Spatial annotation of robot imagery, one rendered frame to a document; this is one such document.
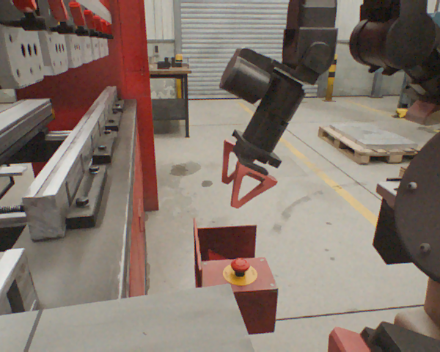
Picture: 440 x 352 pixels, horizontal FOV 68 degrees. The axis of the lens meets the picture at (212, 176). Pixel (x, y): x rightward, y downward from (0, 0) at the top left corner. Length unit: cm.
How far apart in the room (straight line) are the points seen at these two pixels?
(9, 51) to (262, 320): 64
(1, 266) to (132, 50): 196
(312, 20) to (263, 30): 742
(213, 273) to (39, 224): 36
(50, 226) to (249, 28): 737
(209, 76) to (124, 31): 552
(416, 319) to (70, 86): 218
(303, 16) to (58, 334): 47
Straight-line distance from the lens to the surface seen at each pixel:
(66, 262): 64
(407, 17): 55
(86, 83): 237
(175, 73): 444
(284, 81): 51
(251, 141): 51
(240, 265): 69
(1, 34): 50
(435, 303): 67
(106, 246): 66
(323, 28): 51
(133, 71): 233
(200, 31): 767
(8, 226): 90
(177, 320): 32
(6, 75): 50
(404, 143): 423
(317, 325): 175
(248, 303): 70
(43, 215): 70
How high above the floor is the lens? 123
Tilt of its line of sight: 22 degrees down
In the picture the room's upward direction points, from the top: straight up
